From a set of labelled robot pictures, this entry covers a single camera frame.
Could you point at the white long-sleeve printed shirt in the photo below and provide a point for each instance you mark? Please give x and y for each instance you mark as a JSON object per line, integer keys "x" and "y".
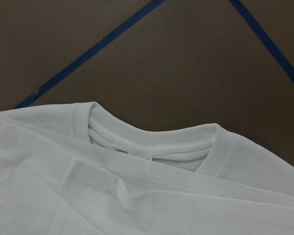
{"x": 75, "y": 169}

